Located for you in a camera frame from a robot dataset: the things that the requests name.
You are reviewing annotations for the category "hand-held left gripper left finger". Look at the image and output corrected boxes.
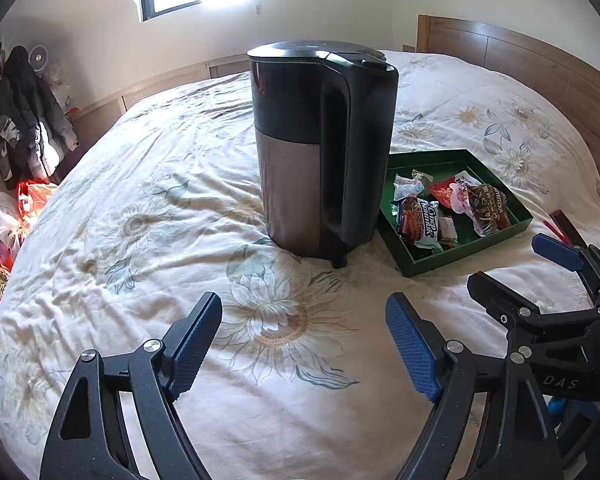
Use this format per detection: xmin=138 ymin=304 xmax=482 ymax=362
xmin=39 ymin=291 xmax=224 ymax=480

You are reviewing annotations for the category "green cardboard tray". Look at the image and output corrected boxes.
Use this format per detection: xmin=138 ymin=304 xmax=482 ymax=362
xmin=377 ymin=148 xmax=534 ymax=278

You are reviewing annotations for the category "hanging clear plastic bag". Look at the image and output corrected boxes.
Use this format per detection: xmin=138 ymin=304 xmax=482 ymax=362
xmin=45 ymin=60 xmax=76 ymax=116

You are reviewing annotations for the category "black camouflage jacket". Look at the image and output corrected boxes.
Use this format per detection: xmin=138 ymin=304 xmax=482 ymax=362
xmin=0 ymin=40 xmax=36 ymax=191

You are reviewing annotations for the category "pink cartoon snack packet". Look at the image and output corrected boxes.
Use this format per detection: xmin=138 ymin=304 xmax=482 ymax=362
xmin=447 ymin=180 xmax=481 ymax=216

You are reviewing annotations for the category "black grey puffer jacket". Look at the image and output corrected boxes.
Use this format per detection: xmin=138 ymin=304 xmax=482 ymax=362
xmin=5 ymin=45 xmax=78 ymax=183

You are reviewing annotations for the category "red spicy strip packet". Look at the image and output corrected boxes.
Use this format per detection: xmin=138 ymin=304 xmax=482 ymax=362
xmin=427 ymin=170 xmax=481 ymax=208

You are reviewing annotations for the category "wooden headboard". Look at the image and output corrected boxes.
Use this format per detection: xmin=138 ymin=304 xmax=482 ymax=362
xmin=416 ymin=14 xmax=600 ymax=191

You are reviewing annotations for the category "small brown snack bar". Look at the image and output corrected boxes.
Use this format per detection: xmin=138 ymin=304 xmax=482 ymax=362
xmin=437 ymin=216 xmax=461 ymax=251

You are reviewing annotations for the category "orange red plastic bag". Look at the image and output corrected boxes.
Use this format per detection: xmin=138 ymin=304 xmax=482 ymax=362
xmin=17 ymin=180 xmax=58 ymax=221

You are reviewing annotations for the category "white translucent candy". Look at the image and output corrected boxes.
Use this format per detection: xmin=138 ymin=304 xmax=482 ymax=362
xmin=392 ymin=174 xmax=426 ymax=206

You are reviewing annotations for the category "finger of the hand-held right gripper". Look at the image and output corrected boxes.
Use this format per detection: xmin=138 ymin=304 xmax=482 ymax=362
xmin=531 ymin=232 xmax=600 ymax=307
xmin=466 ymin=271 xmax=600 ymax=359

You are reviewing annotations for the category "black grey electric kettle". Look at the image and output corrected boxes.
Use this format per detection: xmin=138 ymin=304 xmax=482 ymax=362
xmin=246 ymin=40 xmax=400 ymax=268

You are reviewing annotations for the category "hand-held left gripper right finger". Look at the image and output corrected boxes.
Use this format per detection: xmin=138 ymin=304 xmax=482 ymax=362
xmin=385 ymin=292 xmax=566 ymax=480

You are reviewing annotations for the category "grey chocolate cake packet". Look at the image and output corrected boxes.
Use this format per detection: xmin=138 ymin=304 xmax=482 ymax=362
xmin=390 ymin=196 xmax=443 ymax=251

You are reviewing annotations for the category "brown bread packet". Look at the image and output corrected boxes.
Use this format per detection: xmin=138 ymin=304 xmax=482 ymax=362
xmin=467 ymin=182 xmax=511 ymax=237

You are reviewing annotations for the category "low wooden wall panel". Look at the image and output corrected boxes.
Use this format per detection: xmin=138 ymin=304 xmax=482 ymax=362
xmin=70 ymin=55 xmax=253 ymax=136

